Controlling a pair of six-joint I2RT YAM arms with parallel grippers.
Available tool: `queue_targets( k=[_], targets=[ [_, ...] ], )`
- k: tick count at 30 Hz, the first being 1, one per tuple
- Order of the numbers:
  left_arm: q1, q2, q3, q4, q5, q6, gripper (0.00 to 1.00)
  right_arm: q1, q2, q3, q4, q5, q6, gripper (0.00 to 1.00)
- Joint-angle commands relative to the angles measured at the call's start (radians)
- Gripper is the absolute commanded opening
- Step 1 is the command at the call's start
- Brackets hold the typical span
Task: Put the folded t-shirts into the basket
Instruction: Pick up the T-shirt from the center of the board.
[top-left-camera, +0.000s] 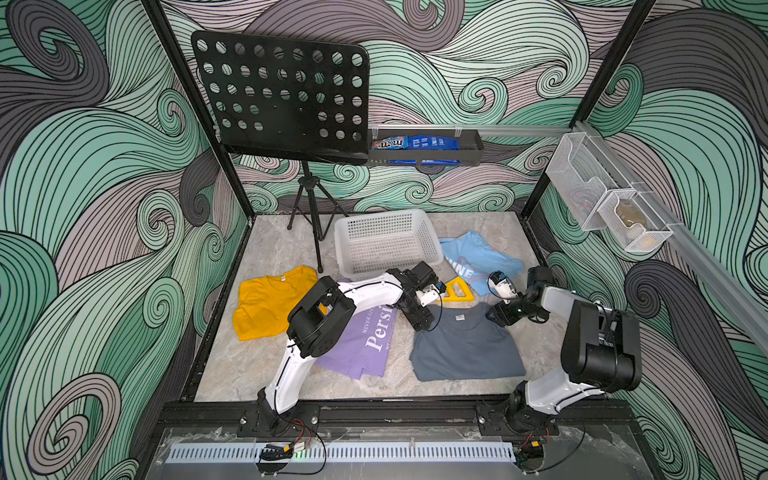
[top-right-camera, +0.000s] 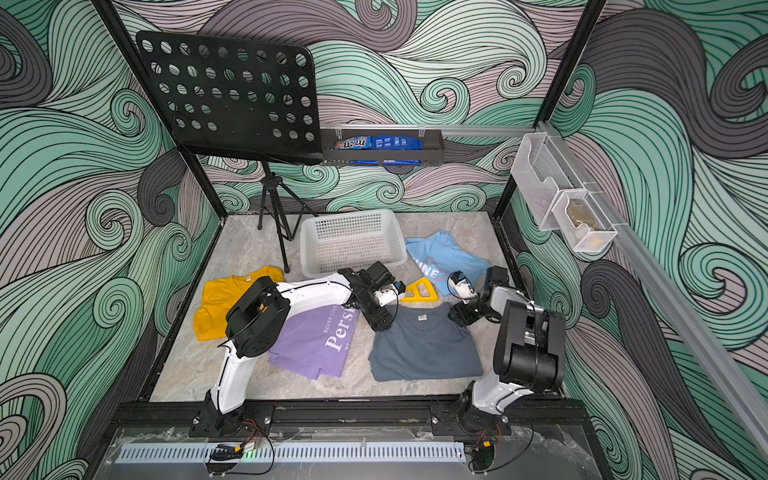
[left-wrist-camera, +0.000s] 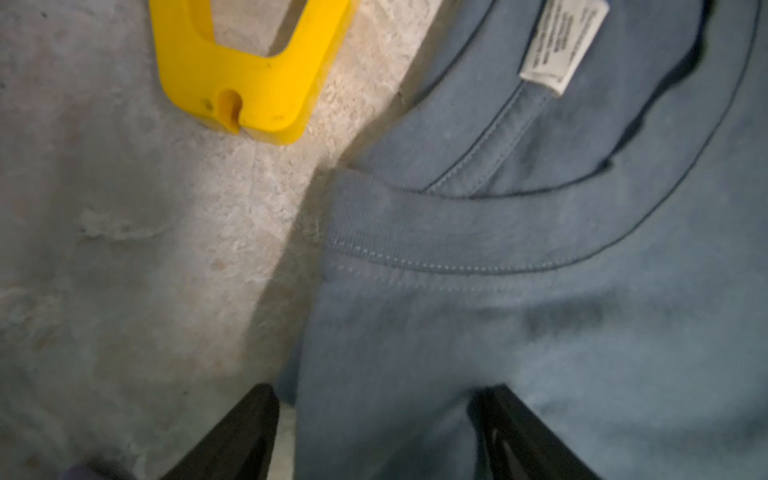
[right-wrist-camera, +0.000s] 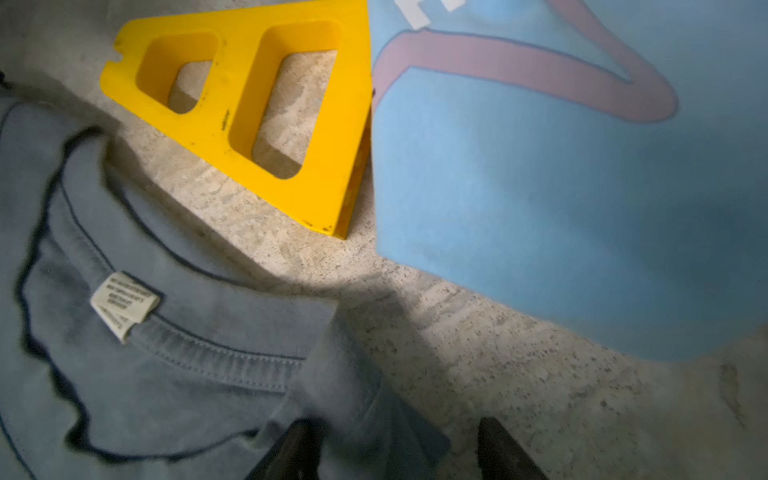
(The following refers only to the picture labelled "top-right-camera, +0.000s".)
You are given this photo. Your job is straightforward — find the grey t-shirt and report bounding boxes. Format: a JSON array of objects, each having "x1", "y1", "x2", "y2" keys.
[{"x1": 369, "y1": 302, "x2": 483, "y2": 382}]

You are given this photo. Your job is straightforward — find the purple Persist t-shirt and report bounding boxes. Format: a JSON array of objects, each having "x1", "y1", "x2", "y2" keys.
[{"x1": 268, "y1": 305, "x2": 360, "y2": 380}]

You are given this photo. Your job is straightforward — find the yellow t-shirt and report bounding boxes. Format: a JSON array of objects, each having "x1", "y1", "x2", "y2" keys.
[{"x1": 193, "y1": 266, "x2": 284, "y2": 342}]

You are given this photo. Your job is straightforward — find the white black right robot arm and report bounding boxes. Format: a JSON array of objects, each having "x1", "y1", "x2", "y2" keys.
[{"x1": 430, "y1": 266, "x2": 566, "y2": 438}]

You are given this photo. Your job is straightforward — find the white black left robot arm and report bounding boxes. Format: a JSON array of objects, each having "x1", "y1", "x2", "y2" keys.
[{"x1": 190, "y1": 262, "x2": 406, "y2": 437}]

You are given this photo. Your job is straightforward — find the white plastic basket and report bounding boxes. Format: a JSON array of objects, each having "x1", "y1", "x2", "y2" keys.
[{"x1": 299, "y1": 209, "x2": 408, "y2": 278}]

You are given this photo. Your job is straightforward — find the yellow triangle ruler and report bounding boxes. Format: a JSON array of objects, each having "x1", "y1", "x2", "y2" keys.
[{"x1": 400, "y1": 277, "x2": 439, "y2": 303}]

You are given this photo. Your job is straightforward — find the light blue t-shirt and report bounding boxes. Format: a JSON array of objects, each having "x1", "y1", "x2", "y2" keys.
[{"x1": 405, "y1": 230, "x2": 490, "y2": 296}]

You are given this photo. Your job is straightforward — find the M&M's candy bag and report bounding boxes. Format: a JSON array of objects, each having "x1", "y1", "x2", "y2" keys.
[{"x1": 334, "y1": 136, "x2": 372, "y2": 150}]

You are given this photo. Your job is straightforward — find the blue snack packet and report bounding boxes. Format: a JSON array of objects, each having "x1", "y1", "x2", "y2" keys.
[{"x1": 370, "y1": 135, "x2": 423, "y2": 151}]

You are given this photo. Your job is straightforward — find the black perforated music stand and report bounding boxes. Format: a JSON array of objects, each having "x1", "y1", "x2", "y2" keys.
[{"x1": 136, "y1": 30, "x2": 324, "y2": 245}]

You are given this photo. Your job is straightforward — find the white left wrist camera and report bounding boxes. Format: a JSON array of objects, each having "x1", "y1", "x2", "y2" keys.
[{"x1": 374, "y1": 281, "x2": 406, "y2": 306}]

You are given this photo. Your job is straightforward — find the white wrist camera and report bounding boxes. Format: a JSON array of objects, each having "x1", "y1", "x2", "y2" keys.
[
  {"x1": 447, "y1": 271, "x2": 477, "y2": 302},
  {"x1": 374, "y1": 281, "x2": 406, "y2": 306}
]

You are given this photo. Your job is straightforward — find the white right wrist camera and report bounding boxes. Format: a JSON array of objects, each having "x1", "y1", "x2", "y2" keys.
[{"x1": 447, "y1": 271, "x2": 477, "y2": 302}]

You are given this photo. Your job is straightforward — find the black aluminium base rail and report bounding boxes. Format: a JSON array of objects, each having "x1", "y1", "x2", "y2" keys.
[{"x1": 104, "y1": 395, "x2": 592, "y2": 439}]

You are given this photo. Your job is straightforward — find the white slotted cable duct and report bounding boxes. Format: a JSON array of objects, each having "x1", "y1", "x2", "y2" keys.
[{"x1": 114, "y1": 442, "x2": 466, "y2": 464}]

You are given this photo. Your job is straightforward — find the right electronics board with wires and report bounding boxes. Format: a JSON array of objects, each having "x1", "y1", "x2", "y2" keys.
[{"x1": 464, "y1": 428, "x2": 535, "y2": 475}]

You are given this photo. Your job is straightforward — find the electronics board with wires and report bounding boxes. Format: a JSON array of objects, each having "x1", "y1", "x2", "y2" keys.
[
  {"x1": 464, "y1": 428, "x2": 535, "y2": 475},
  {"x1": 205, "y1": 419, "x2": 277, "y2": 478}
]

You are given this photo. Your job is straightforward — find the small clear wall bin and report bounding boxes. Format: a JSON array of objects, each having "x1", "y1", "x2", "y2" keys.
[{"x1": 550, "y1": 189, "x2": 618, "y2": 254}]

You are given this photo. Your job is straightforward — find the clear plastic wall bin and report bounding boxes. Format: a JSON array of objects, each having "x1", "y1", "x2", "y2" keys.
[{"x1": 511, "y1": 132, "x2": 573, "y2": 231}]

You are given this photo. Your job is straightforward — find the left electronics board with wires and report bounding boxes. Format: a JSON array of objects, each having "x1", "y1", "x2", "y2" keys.
[{"x1": 205, "y1": 419, "x2": 277, "y2": 478}]

